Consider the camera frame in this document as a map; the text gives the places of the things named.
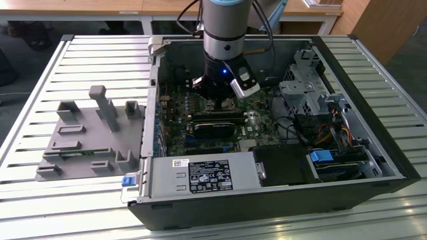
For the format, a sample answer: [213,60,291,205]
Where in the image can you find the silver square CPU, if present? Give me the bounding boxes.
[208,99,233,111]

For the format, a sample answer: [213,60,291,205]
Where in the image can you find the CPU socket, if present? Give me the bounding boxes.
[203,97,240,115]

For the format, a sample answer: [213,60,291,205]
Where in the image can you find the brass cylinder on wrist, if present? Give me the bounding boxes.
[241,47,270,55]

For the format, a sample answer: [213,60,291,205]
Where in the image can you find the black graphics card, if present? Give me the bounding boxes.
[192,120,237,140]

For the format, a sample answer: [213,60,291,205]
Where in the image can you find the green motherboard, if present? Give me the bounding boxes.
[155,79,284,157]

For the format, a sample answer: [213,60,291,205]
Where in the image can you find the silver perforated drive cage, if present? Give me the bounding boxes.
[278,48,336,117]

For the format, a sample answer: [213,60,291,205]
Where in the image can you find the silver finned heatsink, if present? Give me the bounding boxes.
[239,138,260,152]

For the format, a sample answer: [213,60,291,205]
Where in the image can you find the black object under desk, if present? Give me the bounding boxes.
[99,21,132,35]

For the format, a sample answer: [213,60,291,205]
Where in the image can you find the grey power supply unit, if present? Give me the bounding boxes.
[147,151,266,199]

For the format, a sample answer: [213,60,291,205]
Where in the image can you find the grey parts rack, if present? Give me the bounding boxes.
[35,84,148,183]

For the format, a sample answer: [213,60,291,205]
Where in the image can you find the blue disk carrier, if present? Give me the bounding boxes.
[308,148,335,164]

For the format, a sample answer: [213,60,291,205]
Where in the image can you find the white papers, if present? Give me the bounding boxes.
[302,0,344,8]

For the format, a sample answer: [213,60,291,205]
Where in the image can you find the blue case latch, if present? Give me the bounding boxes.
[121,174,139,188]

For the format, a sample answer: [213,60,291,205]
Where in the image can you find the green RAM stick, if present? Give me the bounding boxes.
[59,148,112,158]

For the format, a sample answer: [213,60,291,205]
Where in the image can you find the black silver PC case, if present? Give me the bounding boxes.
[125,34,422,230]

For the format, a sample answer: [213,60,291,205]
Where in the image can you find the wooden cabinet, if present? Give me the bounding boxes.
[330,0,427,66]

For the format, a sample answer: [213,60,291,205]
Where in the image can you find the black bag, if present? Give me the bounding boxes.
[5,21,53,51]

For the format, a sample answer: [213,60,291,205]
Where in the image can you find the black chair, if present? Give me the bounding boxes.
[0,46,19,88]

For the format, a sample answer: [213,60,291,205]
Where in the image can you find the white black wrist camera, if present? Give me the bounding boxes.
[229,65,262,99]

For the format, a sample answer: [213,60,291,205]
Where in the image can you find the black wire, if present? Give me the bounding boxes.
[271,116,314,147]

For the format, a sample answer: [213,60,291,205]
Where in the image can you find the wooden desk white frame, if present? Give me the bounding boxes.
[141,0,344,36]
[0,0,145,23]

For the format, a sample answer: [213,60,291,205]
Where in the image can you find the yellow orange wire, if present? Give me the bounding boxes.
[338,124,355,142]

